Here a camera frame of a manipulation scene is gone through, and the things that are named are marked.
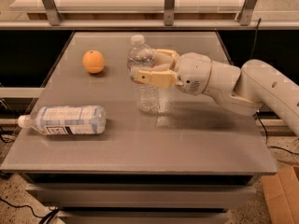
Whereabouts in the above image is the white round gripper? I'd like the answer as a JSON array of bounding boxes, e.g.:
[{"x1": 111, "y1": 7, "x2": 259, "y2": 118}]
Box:
[{"x1": 136, "y1": 49, "x2": 212, "y2": 95}]

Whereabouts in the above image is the clear bottle with red label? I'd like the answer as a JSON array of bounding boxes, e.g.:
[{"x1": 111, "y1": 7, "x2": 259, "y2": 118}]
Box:
[{"x1": 127, "y1": 35, "x2": 159, "y2": 113}]

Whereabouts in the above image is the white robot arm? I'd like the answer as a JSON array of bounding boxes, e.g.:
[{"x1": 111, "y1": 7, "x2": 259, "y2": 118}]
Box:
[{"x1": 131, "y1": 49, "x2": 299, "y2": 135}]

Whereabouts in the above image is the clear bottle with blue-white label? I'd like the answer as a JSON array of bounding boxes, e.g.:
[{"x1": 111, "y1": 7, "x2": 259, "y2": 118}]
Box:
[{"x1": 18, "y1": 105, "x2": 106, "y2": 135}]

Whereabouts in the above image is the orange fruit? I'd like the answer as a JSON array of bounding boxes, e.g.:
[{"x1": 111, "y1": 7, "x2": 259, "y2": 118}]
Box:
[{"x1": 82, "y1": 50, "x2": 105, "y2": 74}]

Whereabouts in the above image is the grey drawer cabinet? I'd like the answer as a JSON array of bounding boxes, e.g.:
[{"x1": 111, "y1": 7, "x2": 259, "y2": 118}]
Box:
[{"x1": 26, "y1": 183, "x2": 255, "y2": 218}]

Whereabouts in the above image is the cardboard box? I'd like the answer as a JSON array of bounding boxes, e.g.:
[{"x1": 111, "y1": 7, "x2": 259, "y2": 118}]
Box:
[{"x1": 261, "y1": 166, "x2": 299, "y2": 224}]

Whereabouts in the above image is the black cable on right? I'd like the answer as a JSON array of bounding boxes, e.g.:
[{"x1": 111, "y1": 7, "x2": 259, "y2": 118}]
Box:
[{"x1": 244, "y1": 17, "x2": 299, "y2": 157}]

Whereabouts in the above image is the metal railing frame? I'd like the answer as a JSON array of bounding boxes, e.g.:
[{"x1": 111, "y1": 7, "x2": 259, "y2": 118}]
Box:
[{"x1": 0, "y1": 0, "x2": 299, "y2": 31}]

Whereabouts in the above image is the black cable on floor left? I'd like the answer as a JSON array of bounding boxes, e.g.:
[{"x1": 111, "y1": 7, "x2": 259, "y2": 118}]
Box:
[{"x1": 0, "y1": 197, "x2": 60, "y2": 224}]

